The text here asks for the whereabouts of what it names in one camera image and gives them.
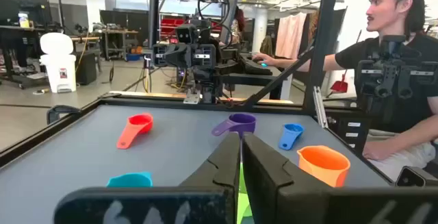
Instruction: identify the orange measuring cup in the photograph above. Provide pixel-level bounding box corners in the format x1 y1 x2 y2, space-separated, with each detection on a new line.
296 145 351 188

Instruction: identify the black box with white labels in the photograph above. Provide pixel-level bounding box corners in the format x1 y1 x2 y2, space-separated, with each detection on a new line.
333 114 372 156

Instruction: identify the black keyboard desk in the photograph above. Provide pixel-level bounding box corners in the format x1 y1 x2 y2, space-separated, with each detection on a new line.
218 54 287 100

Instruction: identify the blue measuring cup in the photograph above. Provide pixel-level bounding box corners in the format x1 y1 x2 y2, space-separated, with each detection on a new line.
278 123 305 151

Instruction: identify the purple measuring cup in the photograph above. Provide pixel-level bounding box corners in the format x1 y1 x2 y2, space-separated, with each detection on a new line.
211 112 257 138

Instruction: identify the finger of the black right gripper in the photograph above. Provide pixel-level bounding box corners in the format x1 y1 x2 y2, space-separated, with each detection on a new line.
164 45 179 69
178 45 193 69

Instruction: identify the black teleoperation leader gripper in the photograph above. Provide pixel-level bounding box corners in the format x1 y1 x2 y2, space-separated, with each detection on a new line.
354 34 438 124

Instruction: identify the red storage shelf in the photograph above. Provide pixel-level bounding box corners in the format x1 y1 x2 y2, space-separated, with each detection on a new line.
159 17 188 40

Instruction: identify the grey metal workbench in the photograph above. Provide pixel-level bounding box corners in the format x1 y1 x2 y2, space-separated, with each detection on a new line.
101 27 140 61

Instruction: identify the pink hanging cloth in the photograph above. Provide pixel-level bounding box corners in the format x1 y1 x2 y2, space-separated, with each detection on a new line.
274 11 308 60

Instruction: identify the black workstation desk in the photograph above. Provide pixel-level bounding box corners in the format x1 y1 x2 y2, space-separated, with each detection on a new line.
0 0 52 90

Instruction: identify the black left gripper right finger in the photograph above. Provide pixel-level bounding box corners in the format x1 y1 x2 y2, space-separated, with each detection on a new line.
241 133 438 224

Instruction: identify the black clamp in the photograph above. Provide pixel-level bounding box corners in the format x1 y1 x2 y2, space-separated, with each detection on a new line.
46 104 82 125

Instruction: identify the red measuring cup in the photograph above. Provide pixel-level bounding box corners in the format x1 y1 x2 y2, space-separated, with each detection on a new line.
116 112 155 150

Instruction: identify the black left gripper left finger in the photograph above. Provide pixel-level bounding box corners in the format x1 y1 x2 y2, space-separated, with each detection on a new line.
53 132 241 224

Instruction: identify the black cabinet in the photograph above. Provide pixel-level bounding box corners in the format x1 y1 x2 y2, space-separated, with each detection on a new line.
74 50 99 86

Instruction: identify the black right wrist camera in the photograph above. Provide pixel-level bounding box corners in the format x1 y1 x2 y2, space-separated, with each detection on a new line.
175 23 200 45

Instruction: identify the black metal rig frame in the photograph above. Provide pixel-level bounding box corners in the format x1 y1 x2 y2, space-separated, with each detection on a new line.
0 0 394 186

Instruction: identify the person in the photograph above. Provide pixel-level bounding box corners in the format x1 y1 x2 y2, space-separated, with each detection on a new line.
252 0 438 180
229 5 246 47

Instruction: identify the small black camera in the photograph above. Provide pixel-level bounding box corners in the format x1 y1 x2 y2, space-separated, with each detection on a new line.
395 165 438 188

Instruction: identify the tripod stand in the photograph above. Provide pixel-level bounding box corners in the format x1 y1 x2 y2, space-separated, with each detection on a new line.
142 54 153 94

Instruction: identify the white trash bin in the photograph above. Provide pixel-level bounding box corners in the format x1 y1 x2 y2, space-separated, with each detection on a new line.
39 32 77 94

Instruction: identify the teal measuring cup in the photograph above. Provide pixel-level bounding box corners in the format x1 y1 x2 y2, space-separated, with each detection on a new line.
106 171 154 188

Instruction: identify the red dustpan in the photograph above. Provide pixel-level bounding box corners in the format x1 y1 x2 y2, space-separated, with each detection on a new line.
328 30 362 94

